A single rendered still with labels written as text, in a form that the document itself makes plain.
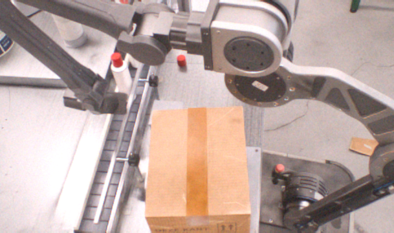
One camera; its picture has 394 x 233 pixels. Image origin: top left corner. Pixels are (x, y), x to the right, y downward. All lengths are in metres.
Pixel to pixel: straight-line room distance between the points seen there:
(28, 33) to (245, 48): 0.51
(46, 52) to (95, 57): 0.61
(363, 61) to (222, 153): 1.92
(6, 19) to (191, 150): 0.51
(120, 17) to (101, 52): 0.83
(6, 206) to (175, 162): 0.63
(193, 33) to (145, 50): 0.11
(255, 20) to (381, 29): 2.35
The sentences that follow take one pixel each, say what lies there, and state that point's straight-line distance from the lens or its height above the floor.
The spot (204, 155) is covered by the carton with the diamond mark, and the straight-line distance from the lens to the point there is 1.05.
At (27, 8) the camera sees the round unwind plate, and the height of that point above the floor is 0.89.
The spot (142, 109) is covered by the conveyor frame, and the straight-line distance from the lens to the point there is 1.47.
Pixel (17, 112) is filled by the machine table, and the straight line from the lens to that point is 1.68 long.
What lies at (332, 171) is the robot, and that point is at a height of 0.24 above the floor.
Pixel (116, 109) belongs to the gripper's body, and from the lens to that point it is 1.33.
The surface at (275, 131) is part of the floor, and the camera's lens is 2.44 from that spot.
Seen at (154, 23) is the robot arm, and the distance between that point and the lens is 0.85.
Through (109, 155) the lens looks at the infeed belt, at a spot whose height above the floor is 0.88.
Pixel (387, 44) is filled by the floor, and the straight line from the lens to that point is 3.01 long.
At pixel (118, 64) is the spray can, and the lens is 1.36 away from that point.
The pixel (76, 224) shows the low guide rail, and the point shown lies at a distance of 1.27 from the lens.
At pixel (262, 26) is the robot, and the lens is 0.78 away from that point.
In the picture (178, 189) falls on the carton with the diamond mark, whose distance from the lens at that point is 1.02.
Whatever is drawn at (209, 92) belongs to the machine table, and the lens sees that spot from 1.54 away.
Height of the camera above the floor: 2.02
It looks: 53 degrees down
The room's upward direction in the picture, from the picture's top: 8 degrees counter-clockwise
